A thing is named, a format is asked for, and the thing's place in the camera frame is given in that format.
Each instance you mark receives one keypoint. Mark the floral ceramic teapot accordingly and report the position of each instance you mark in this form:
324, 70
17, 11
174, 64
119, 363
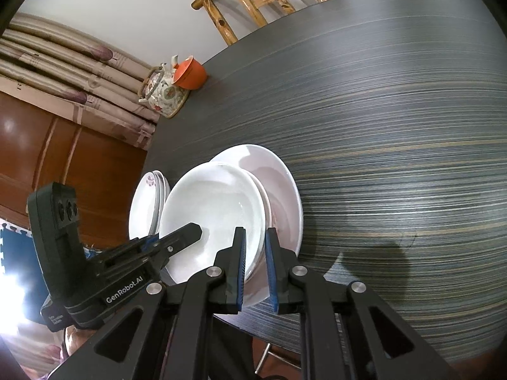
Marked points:
164, 95

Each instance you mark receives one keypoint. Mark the white plate with blue rim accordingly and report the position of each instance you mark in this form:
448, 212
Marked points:
163, 190

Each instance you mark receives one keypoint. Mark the plain white bowl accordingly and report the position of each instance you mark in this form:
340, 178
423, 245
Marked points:
255, 293

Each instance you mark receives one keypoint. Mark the large white bowl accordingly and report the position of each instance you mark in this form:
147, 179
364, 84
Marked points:
283, 190

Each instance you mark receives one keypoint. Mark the beige patterned curtain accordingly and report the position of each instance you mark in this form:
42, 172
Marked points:
59, 67

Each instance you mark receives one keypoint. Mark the metal table leg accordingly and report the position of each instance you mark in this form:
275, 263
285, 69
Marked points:
266, 358

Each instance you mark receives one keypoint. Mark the blue foam floor mat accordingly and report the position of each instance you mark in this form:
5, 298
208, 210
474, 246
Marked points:
12, 249

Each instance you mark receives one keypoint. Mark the cream bowl with floral print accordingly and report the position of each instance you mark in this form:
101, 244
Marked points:
214, 206

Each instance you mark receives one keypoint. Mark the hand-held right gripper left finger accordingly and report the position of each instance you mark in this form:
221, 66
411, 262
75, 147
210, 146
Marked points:
240, 281

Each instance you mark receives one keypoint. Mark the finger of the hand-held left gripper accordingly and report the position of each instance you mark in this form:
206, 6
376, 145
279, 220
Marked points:
182, 239
148, 241

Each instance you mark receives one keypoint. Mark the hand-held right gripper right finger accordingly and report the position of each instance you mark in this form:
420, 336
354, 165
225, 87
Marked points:
271, 281

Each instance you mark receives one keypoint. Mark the orange ceramic cup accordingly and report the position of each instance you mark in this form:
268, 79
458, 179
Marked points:
192, 75

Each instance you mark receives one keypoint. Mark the white plate with pink flowers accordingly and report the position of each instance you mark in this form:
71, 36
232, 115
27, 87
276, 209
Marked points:
140, 209

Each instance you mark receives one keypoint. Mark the wooden chair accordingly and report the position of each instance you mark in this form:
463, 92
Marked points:
222, 23

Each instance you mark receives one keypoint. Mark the brown wooden door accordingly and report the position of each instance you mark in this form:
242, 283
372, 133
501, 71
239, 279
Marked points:
79, 154

